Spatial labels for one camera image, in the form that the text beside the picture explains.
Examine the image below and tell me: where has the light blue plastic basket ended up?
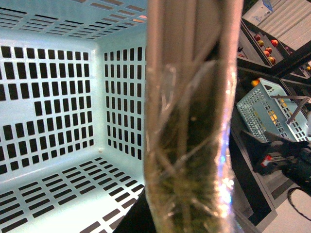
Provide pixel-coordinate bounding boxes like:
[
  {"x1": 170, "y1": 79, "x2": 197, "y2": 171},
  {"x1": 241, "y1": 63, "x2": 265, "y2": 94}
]
[{"x1": 0, "y1": 0, "x2": 148, "y2": 233}]

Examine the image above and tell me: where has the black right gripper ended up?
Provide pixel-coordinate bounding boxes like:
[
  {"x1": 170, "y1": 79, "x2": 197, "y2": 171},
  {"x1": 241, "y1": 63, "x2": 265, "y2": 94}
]
[{"x1": 240, "y1": 131, "x2": 311, "y2": 195}]

